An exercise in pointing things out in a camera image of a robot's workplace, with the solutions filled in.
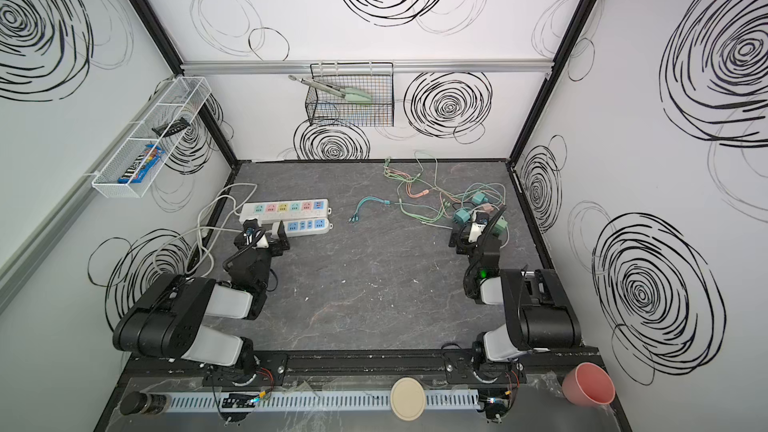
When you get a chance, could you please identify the teal plug adapter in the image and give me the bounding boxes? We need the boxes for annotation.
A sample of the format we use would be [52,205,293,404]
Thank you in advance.
[453,208,471,225]

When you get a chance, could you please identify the long colourful power strip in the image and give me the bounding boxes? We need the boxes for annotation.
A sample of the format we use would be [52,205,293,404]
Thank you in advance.
[238,199,331,224]

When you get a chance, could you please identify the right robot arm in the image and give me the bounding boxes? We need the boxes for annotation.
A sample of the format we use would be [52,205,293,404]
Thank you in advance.
[449,210,582,367]

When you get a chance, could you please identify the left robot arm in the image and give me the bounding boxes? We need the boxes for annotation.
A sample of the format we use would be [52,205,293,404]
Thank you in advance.
[112,219,290,376]

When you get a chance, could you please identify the green plug adapter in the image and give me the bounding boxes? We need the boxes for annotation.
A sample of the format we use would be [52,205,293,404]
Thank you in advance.
[471,192,488,206]

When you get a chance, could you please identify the short blue power strip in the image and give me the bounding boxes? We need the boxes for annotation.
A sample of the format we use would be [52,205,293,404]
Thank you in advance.
[284,218,333,237]

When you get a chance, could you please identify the blue candy packet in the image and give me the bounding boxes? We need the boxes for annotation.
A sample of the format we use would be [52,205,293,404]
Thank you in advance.
[117,144,165,184]

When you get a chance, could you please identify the black remote control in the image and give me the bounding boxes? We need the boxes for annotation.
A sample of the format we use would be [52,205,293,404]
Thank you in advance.
[152,117,190,139]

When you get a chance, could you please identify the beige round lid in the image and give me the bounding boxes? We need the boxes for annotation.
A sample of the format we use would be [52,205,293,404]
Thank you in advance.
[390,377,427,422]

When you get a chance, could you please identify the green tongs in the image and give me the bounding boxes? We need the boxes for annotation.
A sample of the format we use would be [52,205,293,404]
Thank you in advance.
[288,75,373,104]

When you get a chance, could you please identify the pink cup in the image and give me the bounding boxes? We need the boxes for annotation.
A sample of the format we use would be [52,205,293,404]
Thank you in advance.
[562,362,616,407]

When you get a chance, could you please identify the dark jar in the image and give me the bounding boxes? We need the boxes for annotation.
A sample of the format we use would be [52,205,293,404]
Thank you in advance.
[119,391,171,416]

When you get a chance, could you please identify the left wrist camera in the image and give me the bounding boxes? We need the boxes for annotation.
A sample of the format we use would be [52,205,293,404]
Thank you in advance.
[254,235,270,249]

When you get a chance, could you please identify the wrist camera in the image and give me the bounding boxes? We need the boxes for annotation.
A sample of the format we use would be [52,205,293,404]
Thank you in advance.
[254,235,270,249]
[468,222,487,243]

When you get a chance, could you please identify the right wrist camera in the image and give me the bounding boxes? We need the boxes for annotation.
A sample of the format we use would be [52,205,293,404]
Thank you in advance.
[468,222,487,243]

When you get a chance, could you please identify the white power strip cord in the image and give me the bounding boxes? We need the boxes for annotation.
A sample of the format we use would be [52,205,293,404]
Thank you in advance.
[152,182,259,277]

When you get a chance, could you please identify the green charging cable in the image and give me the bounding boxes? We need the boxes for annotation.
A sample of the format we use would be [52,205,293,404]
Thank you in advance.
[383,152,508,229]

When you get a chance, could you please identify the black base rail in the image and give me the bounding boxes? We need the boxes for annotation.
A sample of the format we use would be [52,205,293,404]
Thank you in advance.
[118,346,604,388]

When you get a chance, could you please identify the clear wall shelf basket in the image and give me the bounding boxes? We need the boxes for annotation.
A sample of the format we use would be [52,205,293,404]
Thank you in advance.
[91,76,211,199]

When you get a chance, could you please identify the black wire basket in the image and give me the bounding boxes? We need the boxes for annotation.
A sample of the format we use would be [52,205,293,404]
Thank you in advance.
[299,61,395,127]

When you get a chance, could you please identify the white slotted cable duct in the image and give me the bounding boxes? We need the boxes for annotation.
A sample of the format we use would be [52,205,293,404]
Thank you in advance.
[165,389,481,414]

